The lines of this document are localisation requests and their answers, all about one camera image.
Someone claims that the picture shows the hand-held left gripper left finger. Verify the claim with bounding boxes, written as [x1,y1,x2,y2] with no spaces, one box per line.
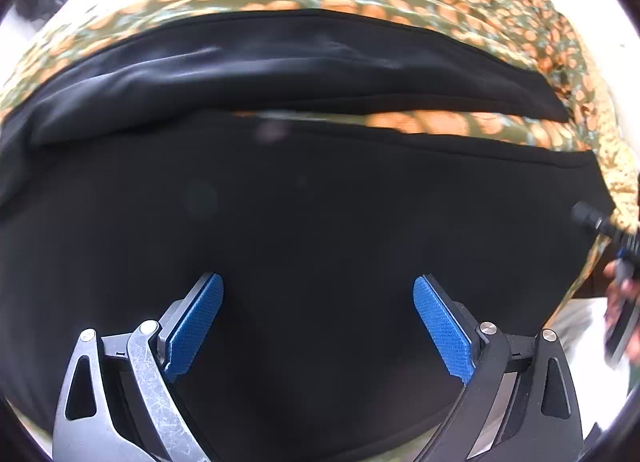
[51,272,224,462]

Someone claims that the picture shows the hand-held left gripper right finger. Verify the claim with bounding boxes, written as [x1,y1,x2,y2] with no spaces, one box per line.
[412,274,584,462]

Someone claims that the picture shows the black pants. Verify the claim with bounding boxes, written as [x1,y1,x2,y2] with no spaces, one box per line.
[0,9,618,462]

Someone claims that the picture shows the person's right hand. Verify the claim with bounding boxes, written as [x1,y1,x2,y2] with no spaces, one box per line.
[603,262,636,323]

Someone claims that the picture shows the light grey cloth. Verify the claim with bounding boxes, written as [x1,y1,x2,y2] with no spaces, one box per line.
[542,297,616,358]

